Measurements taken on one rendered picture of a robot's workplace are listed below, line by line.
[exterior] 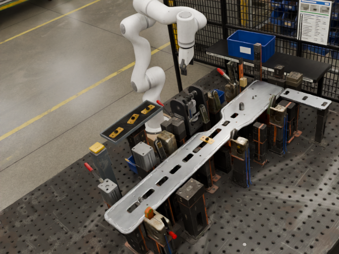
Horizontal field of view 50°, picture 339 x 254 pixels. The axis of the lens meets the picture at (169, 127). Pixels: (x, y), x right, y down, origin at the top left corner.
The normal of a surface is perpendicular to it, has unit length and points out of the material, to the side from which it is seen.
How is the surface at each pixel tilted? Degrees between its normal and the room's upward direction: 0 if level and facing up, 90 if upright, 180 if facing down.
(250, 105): 0
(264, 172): 0
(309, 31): 90
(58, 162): 0
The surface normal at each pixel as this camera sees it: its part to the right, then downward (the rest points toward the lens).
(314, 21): -0.67, 0.54
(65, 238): -0.16, -0.77
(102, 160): 0.73, 0.33
